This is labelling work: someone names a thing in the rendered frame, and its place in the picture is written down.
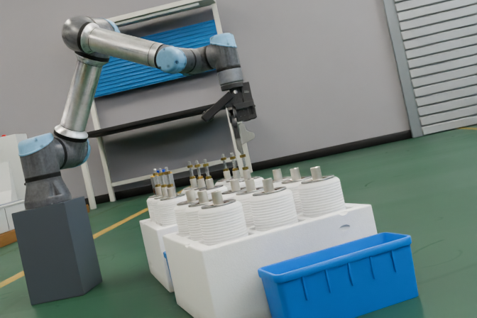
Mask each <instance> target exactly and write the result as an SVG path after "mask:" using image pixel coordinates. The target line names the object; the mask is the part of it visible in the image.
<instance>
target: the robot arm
mask: <svg viewBox="0 0 477 318"><path fill-rule="evenodd" d="M62 40H63V42H64V44H65V45H66V46H67V47H68V48H69V49H71V50H73V51H74V52H75V55H76V56H77V63H76V66H75V71H74V74H73V78H72V82H71V85H70V90H69V93H68V96H67V101H66V105H65V109H64V112H63V115H62V121H61V123H60V125H58V126H56V127H55V129H54V132H53V134H52V133H46V134H43V135H39V136H35V137H32V138H28V139H26V140H23V141H20V142H19V143H18V155H19V156H20V160H21V166H22V169H23V175H24V179H25V182H26V193H25V200H24V206H25V209H26V210H27V209H35V208H39V207H44V206H48V205H51V204H57V203H60V202H65V201H68V200H71V199H72V196H71V193H70V191H69V190H68V188H67V186H66V184H65V183H64V181H63V179H62V176H61V172H60V170H64V169H68V168H75V167H77V166H79V165H82V164H83V163H85V162H86V160H87V159H88V157H89V154H90V150H91V148H90V145H89V141H88V139H87V138H88V134H87V132H86V131H85V129H86V125H87V121H88V118H89V113H90V110H91V108H92V103H93V100H94V95H95V92H96V89H97V85H98V81H99V77H100V74H101V71H102V66H103V65H105V64H107V63H108V62H109V58H110V56H112V57H117V58H120V59H123V60H128V61H131V62H136V63H138V64H142V65H147V66H149V67H154V68H158V69H160V70H162V71H163V72H166V73H169V74H177V73H181V74H182V75H184V76H190V75H196V74H198V73H201V72H206V71H209V70H213V69H216V72H217V76H218V79H219V85H220V86H222V87H221V90H222V91H228V90H229V92H227V93H226V94H225V95H224V96H223V97H222V98H221V99H220V100H219V101H218V102H216V103H215V104H214V105H213V106H212V107H211V108H210V109H207V110H205V111H204V112H203V113H202V117H201V119H202V120H203V121H204V122H205V123H207V122H209V121H212V120H213V119H214V116H215V115H216V114H217V113H218V112H219V111H220V110H221V109H223V108H224V107H225V106H226V108H227V112H228V116H229V122H230V124H231V127H232V130H233V134H234V139H235V142H236V147H237V150H238V151H239V153H240V154H243V148H242V145H243V144H244V143H247V142H249V141H251V140H253V139H254V138H255V135H254V133H253V132H250V131H247V130H246V127H245V125H244V124H243V123H240V124H237V122H240V121H243V122H244V121H250V120H251V119H255V118H256V117H257V115H256V108H255V106H256V105H254V102H253V97H252V94H251V88H250V84H249V82H243V74H242V70H241V64H240V61H239V54H238V50H237V46H236V42H235V39H234V35H233V34H231V33H221V34H218V35H214V36H212V37H211V38H210V45H206V46H204V47H201V48H196V49H193V48H178V47H174V46H171V45H166V44H162V43H157V42H154V41H151V40H146V39H142V38H137V37H134V36H131V35H126V34H123V33H120V31H119V29H118V27H117V25H116V24H115V23H114V22H112V21H110V20H107V19H105V18H95V17H88V16H73V17H72V18H69V19H68V20H67V21H66V22H65V24H64V25H63V27H62ZM234 90H236V91H237V94H235V93H234ZM239 132H240V133H239Z"/></svg>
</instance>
